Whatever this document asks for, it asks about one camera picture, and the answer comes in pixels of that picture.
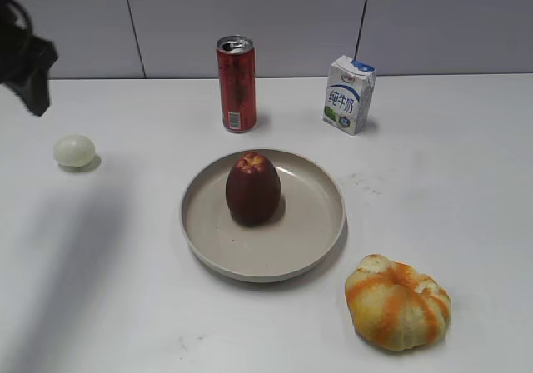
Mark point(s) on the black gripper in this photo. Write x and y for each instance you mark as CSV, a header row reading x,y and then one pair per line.
x,y
26,58

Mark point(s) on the white egg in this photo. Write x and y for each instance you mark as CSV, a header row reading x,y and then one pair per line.
x,y
74,150

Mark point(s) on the beige round plate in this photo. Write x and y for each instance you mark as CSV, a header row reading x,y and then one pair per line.
x,y
308,224

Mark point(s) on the dark red apple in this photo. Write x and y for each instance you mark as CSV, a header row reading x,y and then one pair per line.
x,y
253,189

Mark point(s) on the white blue milk carton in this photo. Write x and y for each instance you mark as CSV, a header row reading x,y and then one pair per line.
x,y
349,91

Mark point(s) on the orange yellow pumpkin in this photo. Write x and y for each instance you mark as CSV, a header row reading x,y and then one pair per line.
x,y
395,307

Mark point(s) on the red soda can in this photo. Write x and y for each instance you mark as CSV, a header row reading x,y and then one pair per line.
x,y
236,72

